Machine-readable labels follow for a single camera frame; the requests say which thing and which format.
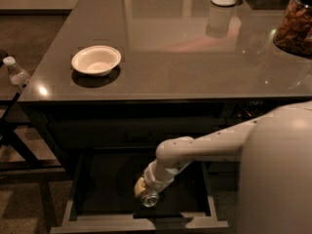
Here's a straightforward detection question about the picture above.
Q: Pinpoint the dark side table frame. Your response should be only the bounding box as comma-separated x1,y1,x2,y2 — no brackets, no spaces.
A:
0,93,60,172

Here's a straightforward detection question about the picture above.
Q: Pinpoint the glass jar of nuts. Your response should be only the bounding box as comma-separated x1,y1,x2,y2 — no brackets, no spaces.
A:
273,0,312,57

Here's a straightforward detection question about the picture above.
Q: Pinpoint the closed dark top drawer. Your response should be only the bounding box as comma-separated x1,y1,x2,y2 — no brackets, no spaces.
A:
48,117,225,149

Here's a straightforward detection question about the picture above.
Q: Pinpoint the open dark middle drawer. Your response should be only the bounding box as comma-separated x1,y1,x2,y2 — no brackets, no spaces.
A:
51,151,228,234

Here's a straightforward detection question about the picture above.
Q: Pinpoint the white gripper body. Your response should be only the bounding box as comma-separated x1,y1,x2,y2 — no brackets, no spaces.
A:
143,161,175,193

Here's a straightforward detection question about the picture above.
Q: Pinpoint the clear plastic water bottle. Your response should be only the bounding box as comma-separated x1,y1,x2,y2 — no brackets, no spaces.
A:
3,57,30,94

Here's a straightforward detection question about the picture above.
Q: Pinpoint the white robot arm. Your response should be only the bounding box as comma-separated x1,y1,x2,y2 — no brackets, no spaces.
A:
134,101,312,234

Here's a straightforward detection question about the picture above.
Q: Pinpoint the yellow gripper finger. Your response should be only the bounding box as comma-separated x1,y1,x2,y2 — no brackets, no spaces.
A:
134,177,147,196

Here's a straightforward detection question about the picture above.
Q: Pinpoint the white paper bowl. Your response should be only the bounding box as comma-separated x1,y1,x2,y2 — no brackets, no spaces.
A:
71,46,121,77

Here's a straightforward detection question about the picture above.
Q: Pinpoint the silver 7up soda can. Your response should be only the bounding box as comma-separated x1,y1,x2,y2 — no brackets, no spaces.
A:
140,191,159,208

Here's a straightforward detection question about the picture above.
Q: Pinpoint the right top dark drawer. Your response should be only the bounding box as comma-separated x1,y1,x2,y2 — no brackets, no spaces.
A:
225,100,281,126

